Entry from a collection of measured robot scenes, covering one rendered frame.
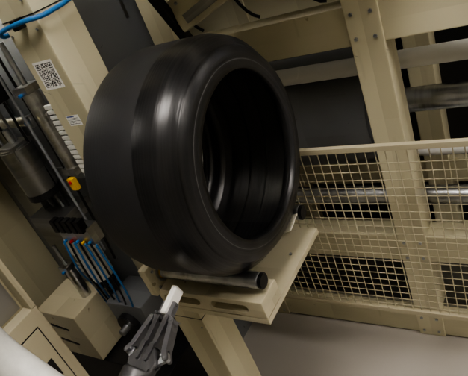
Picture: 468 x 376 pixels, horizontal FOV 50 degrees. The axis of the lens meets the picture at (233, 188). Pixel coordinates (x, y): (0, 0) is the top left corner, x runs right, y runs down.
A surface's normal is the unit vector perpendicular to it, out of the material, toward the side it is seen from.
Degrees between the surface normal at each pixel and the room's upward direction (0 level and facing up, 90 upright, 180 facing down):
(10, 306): 90
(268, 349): 0
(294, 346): 0
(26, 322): 90
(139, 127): 47
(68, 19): 90
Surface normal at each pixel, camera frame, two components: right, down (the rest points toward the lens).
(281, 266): -0.34, -0.81
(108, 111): -0.54, -0.29
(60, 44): 0.82, -0.01
